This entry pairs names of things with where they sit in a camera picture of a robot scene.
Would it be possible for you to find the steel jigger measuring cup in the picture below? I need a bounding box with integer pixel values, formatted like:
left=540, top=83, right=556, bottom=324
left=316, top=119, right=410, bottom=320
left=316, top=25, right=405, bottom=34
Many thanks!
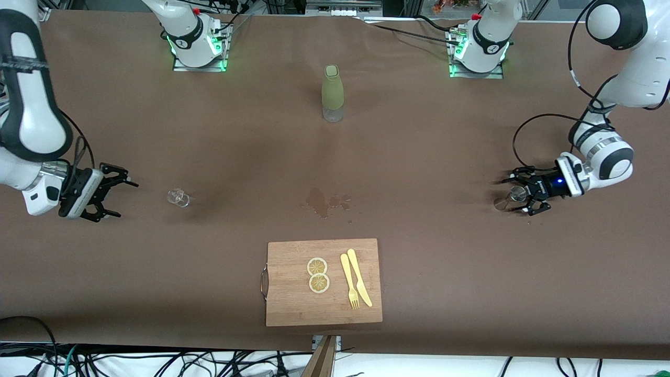
left=494, top=186, right=528, bottom=212

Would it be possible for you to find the brown table cover sheet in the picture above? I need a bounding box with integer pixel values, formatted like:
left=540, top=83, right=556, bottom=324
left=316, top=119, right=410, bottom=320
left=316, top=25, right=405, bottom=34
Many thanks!
left=0, top=9, right=670, bottom=361

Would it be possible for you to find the yellow plastic knife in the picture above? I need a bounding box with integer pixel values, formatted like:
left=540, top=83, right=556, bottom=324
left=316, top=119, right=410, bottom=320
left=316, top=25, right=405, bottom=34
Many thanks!
left=347, top=248, right=373, bottom=307

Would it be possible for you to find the yellow plastic fork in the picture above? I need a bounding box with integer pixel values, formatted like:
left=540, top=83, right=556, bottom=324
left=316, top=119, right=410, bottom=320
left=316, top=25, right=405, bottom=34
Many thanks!
left=340, top=253, right=360, bottom=310

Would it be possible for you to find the green sleeved glass bottle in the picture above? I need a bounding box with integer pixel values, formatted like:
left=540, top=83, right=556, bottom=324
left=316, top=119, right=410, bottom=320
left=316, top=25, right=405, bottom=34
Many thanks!
left=321, top=65, right=345, bottom=123

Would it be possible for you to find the wooden cutting board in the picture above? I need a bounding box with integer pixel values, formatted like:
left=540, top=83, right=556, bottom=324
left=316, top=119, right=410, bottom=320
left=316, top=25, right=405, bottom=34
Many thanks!
left=261, top=238, right=383, bottom=327

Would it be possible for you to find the grey power strip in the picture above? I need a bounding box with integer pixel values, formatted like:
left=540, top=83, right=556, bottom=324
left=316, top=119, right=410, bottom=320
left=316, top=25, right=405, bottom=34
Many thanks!
left=306, top=0, right=383, bottom=17

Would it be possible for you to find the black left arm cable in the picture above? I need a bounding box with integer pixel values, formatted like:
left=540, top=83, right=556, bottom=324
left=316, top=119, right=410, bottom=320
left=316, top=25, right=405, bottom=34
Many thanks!
left=512, top=0, right=621, bottom=168

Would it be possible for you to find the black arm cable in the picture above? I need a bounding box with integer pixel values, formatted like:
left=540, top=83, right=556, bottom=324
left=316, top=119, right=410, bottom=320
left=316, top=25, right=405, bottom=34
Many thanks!
left=512, top=0, right=621, bottom=168
left=58, top=110, right=95, bottom=171

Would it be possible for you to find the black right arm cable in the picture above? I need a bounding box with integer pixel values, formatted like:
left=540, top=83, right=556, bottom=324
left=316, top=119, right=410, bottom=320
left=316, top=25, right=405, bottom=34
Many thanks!
left=58, top=110, right=95, bottom=171

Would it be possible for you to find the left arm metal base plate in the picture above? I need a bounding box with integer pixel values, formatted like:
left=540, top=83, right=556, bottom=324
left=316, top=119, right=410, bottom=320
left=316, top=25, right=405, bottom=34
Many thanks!
left=448, top=26, right=504, bottom=79

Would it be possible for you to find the black looped floor cable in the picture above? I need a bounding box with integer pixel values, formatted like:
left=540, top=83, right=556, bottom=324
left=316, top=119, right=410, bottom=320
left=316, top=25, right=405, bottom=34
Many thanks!
left=0, top=316, right=59, bottom=377

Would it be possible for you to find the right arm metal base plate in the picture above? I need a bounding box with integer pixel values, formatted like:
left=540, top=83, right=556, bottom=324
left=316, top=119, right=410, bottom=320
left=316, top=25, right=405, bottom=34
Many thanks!
left=173, top=21, right=232, bottom=72

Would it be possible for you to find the green floor cable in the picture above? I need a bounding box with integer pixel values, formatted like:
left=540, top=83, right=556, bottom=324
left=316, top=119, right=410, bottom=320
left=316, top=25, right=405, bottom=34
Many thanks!
left=62, top=345, right=79, bottom=377

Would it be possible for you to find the black cable on table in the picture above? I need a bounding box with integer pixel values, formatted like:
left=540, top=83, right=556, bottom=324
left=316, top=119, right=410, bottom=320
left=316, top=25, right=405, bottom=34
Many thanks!
left=361, top=15, right=464, bottom=48

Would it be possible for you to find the wooden post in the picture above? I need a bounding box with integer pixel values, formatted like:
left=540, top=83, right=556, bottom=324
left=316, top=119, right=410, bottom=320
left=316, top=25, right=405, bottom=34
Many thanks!
left=303, top=335, right=338, bottom=377

